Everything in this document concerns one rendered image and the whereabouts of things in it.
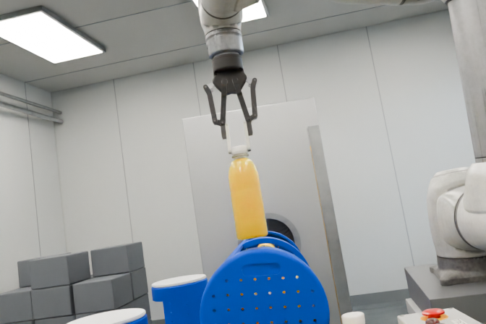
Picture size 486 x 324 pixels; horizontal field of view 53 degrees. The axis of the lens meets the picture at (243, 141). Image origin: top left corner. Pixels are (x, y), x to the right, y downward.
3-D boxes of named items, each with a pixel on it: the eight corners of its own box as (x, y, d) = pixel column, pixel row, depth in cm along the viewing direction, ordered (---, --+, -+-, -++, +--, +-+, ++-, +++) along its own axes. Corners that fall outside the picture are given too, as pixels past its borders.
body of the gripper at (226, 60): (244, 59, 123) (249, 95, 122) (210, 64, 123) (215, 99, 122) (243, 49, 116) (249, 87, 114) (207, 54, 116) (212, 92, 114)
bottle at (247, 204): (269, 232, 110) (257, 152, 113) (239, 236, 109) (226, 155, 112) (265, 232, 117) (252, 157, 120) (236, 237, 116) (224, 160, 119)
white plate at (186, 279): (192, 273, 266) (192, 275, 266) (143, 283, 251) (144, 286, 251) (215, 274, 243) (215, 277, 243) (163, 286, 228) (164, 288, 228)
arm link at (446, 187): (478, 243, 135) (463, 165, 137) (523, 252, 117) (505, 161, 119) (423, 253, 133) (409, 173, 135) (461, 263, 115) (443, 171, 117)
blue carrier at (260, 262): (307, 302, 190) (301, 228, 193) (335, 382, 103) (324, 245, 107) (233, 307, 191) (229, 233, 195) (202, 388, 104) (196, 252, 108)
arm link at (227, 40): (207, 44, 125) (210, 66, 124) (203, 31, 116) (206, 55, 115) (241, 39, 125) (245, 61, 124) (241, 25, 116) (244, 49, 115)
